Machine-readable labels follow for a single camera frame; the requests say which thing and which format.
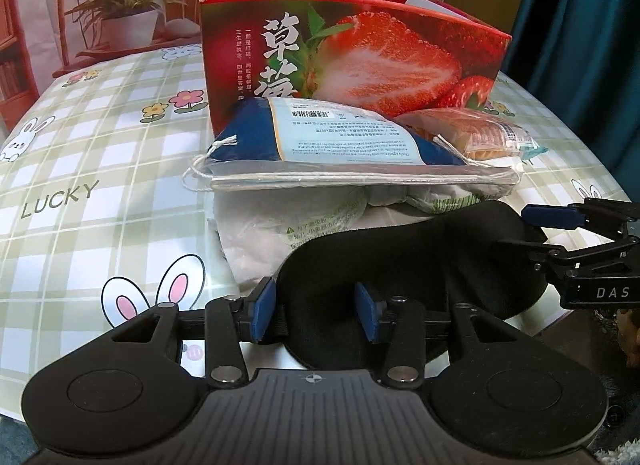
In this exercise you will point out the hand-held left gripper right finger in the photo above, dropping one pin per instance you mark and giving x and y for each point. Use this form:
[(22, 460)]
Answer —
[(364, 312)]

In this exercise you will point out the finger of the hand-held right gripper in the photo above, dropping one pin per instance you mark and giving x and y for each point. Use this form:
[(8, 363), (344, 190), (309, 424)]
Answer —
[(520, 246), (547, 216)]

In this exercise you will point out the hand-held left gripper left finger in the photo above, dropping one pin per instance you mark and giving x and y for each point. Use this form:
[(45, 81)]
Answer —
[(265, 310)]

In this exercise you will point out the black eye mask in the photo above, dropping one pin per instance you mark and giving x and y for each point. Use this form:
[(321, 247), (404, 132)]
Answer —
[(400, 255)]

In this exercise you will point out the white plastic packet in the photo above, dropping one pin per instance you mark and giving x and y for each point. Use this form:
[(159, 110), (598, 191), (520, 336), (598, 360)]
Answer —
[(280, 225)]

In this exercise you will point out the white packet with green stripes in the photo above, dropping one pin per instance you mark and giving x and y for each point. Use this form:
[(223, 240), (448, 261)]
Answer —
[(440, 202)]

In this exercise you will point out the bread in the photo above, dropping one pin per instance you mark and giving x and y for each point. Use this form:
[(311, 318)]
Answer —
[(475, 132)]

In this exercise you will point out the blue cloth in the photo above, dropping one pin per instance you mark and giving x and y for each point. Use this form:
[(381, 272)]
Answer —
[(250, 140)]

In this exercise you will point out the red strawberry print box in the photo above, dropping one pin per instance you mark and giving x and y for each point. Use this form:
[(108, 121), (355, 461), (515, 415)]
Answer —
[(380, 70)]

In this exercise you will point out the grey fluffy rug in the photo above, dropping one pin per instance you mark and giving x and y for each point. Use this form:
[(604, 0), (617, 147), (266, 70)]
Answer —
[(617, 457)]

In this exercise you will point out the teal curtain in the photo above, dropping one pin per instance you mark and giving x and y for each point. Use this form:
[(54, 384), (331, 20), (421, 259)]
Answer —
[(590, 45)]

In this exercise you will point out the wall poster with plants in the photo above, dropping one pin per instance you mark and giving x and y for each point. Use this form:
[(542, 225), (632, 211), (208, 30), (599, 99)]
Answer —
[(125, 20)]

